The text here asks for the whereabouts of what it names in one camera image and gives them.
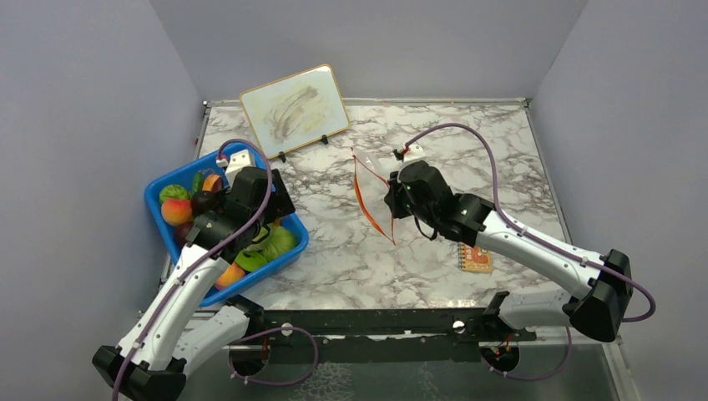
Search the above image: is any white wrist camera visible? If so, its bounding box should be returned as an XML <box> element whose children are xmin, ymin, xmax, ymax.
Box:
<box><xmin>216</xmin><ymin>150</ymin><xmax>255</xmax><ymax>187</ymax></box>
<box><xmin>393</xmin><ymin>144</ymin><xmax>426</xmax><ymax>165</ymax></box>

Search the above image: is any small orange notebook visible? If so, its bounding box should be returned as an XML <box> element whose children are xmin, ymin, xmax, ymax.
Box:
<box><xmin>458</xmin><ymin>243</ymin><xmax>493</xmax><ymax>274</ymax></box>

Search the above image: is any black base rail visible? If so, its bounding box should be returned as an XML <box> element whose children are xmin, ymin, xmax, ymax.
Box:
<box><xmin>149</xmin><ymin>296</ymin><xmax>559</xmax><ymax>367</ymax></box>

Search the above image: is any dark purple toy plum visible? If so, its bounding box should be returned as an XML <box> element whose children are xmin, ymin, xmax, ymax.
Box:
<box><xmin>190</xmin><ymin>190</ymin><xmax>219</xmax><ymax>217</ymax></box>

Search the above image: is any orange toy peach front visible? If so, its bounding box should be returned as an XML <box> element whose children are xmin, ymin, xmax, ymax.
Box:
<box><xmin>215</xmin><ymin>262</ymin><xmax>246</xmax><ymax>290</ymax></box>

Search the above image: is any white drawing board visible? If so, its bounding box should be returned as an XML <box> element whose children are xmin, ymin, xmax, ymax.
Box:
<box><xmin>239</xmin><ymin>63</ymin><xmax>351</xmax><ymax>159</ymax></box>

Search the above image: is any blue plastic basket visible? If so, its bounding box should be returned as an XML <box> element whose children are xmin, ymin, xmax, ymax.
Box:
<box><xmin>144</xmin><ymin>151</ymin><xmax>309</xmax><ymax>308</ymax></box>

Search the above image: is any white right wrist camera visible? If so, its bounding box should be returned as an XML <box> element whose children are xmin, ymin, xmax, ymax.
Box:
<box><xmin>393</xmin><ymin>144</ymin><xmax>426</xmax><ymax>165</ymax></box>

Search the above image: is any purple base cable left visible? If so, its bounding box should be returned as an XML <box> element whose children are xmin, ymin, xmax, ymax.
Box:
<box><xmin>227</xmin><ymin>326</ymin><xmax>320</xmax><ymax>388</ymax></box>

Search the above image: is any clear orange-zip bag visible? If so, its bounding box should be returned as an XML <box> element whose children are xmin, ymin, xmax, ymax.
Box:
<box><xmin>351</xmin><ymin>147</ymin><xmax>396</xmax><ymax>245</ymax></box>

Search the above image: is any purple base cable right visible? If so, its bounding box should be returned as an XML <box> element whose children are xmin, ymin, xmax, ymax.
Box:
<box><xmin>478</xmin><ymin>326</ymin><xmax>574</xmax><ymax>383</ymax></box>

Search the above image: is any small green toy cabbage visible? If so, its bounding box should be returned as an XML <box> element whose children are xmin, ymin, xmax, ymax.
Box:
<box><xmin>159</xmin><ymin>185</ymin><xmax>190</xmax><ymax>204</ymax></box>

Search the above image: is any dark red toy fruit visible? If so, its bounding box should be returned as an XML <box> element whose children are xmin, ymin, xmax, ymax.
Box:
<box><xmin>173</xmin><ymin>221</ymin><xmax>193</xmax><ymax>250</ymax></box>

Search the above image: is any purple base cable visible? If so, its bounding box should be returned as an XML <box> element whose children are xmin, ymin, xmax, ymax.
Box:
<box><xmin>478</xmin><ymin>326</ymin><xmax>574</xmax><ymax>383</ymax></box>
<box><xmin>227</xmin><ymin>326</ymin><xmax>320</xmax><ymax>388</ymax></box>

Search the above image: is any green toy pepper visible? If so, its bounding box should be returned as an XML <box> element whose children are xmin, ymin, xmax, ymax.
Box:
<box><xmin>190</xmin><ymin>172</ymin><xmax>205</xmax><ymax>196</ymax></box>

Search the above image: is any green toy starfruit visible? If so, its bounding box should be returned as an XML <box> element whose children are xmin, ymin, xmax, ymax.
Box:
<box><xmin>235</xmin><ymin>250</ymin><xmax>268</xmax><ymax>273</ymax></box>

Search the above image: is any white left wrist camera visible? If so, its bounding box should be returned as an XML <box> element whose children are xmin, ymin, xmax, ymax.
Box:
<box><xmin>216</xmin><ymin>150</ymin><xmax>255</xmax><ymax>187</ymax></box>

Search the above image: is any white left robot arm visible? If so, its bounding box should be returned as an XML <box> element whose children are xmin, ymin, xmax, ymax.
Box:
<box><xmin>93</xmin><ymin>166</ymin><xmax>295</xmax><ymax>400</ymax></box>

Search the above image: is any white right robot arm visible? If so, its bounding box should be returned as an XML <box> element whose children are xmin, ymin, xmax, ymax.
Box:
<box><xmin>384</xmin><ymin>161</ymin><xmax>633</xmax><ymax>343</ymax></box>

